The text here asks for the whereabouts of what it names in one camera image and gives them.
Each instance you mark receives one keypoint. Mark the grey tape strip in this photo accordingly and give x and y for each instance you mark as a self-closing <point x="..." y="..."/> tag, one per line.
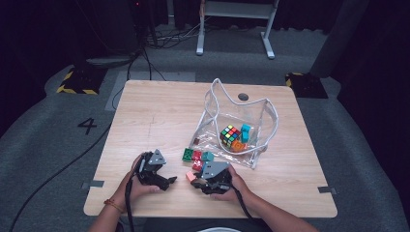
<point x="327" y="190"/>
<point x="93" y="184"/>

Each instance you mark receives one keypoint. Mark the teal toy block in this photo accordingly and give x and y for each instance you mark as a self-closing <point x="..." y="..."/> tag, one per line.
<point x="208" y="156"/>

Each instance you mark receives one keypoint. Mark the orange toy block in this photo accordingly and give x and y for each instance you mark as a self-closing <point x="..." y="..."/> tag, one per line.
<point x="238" y="146"/>

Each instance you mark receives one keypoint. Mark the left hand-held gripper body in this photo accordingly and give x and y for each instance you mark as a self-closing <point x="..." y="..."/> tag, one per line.
<point x="147" y="170"/>

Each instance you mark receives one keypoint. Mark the grey flat stand base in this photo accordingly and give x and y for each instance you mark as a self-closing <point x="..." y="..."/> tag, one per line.
<point x="108" y="61"/>

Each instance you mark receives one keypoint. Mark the black yellow striped floor base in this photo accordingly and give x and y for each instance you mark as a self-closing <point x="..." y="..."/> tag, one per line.
<point x="80" y="80"/>
<point x="306" y="85"/>

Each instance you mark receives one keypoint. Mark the white metal stand frame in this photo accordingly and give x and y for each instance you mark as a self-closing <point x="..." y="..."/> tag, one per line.
<point x="200" y="38"/>

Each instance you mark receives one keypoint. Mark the grey round table grommet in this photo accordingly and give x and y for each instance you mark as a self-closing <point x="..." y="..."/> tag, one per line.
<point x="243" y="96"/>

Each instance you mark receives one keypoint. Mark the grey pillar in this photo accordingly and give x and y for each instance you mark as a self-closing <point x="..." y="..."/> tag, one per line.
<point x="338" y="38"/>

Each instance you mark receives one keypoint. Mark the multicoloured puzzle cube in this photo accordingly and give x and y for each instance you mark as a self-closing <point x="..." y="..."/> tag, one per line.
<point x="230" y="135"/>

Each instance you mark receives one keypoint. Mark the clear plastic bag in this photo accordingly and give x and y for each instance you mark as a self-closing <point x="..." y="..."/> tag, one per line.
<point x="212" y="135"/>

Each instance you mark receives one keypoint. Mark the person's left hand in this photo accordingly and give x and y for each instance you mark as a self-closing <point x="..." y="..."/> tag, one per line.
<point x="129" y="191"/>

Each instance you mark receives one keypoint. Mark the white round object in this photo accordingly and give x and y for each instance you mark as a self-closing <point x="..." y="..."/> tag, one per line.
<point x="219" y="230"/>

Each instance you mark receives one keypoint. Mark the blue toy block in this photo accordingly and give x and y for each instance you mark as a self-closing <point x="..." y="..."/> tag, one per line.
<point x="245" y="132"/>

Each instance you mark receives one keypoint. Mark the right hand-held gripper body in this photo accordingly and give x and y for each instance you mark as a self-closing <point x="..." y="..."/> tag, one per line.
<point x="217" y="180"/>

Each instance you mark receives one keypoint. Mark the green toy block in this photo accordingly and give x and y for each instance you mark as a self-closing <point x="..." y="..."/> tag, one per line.
<point x="187" y="155"/>

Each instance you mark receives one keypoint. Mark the person's right hand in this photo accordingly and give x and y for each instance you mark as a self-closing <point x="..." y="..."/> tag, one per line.
<point x="240" y="191"/>

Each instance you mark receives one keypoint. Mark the pink toy block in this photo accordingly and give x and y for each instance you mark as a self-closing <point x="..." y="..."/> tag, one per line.
<point x="190" y="176"/>

